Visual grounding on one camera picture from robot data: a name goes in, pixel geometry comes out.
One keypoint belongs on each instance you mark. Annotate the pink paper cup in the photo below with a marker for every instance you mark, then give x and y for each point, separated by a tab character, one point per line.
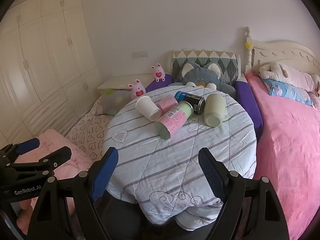
168	103

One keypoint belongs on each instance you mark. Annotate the pale green cup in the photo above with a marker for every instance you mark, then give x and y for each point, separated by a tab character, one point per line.
214	107

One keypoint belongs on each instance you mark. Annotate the cream nightstand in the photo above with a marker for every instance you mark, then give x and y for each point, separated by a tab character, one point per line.
117	82

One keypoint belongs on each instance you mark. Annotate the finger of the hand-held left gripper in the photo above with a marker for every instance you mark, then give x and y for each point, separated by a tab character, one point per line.
27	146
58	155

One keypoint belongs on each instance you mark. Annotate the grey striped white quilt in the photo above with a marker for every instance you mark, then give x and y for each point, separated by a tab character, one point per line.
162	160

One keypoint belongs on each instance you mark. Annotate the cream wardrobe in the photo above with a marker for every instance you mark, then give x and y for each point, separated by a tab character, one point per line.
45	62

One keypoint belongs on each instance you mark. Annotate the grey cat plush toy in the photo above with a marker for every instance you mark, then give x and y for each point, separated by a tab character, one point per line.
197	75

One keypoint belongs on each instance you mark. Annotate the light pink folded blanket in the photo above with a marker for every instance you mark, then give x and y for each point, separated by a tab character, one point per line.
53	141

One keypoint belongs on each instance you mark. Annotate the diamond pattern quilted cushion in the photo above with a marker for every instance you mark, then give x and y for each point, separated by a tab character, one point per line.
200	55

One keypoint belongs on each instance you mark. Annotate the purple bed bumper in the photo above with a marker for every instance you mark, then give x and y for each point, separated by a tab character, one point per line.
161	83
247	102

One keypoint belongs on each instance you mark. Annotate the heart print bed sheet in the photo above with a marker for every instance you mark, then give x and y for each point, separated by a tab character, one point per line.
87	132

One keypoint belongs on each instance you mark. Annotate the white paper cup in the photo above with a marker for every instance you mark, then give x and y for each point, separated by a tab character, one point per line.
147	108

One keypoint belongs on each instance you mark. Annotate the grey pillow with green patch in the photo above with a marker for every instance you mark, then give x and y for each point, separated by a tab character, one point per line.
115	103

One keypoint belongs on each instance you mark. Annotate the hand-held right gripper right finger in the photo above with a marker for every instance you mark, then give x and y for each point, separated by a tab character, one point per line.
210	173

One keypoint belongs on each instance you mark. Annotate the yellow star ornament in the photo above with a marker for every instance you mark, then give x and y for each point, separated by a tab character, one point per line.
248	45

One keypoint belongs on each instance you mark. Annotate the white dog plush toy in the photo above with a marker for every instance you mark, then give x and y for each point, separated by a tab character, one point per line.
287	73

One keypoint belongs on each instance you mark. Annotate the bright pink fleece blanket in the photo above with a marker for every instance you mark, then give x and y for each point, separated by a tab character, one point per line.
287	150

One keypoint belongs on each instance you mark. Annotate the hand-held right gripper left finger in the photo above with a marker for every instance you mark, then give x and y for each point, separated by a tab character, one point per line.
104	173

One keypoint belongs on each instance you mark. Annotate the pink and green cup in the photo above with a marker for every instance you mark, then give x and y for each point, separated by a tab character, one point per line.
173	122

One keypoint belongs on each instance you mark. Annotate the cream carved headboard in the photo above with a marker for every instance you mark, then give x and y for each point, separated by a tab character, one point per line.
282	51

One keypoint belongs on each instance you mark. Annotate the blue cartoon print pillow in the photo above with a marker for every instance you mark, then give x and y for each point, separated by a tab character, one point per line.
287	91

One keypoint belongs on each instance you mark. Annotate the black cup with blue label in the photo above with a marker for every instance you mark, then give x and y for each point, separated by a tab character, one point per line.
193	100

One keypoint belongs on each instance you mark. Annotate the pink rabbit plush toy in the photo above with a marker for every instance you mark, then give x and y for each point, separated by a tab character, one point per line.
158	73
137	90

